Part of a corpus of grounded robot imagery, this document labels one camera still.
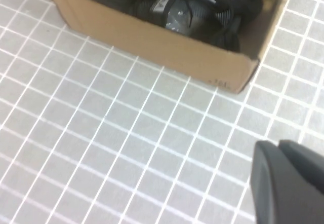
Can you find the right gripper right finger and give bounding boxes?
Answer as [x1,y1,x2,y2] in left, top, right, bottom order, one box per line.
[277,139,324,194]

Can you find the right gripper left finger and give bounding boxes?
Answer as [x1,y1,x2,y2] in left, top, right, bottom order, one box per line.
[249,139,324,224]

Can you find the brown cardboard shoe box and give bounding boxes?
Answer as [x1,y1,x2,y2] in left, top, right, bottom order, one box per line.
[40,0,297,95]

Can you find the grey checked tablecloth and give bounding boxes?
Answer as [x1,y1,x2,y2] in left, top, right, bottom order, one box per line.
[0,0,324,224]

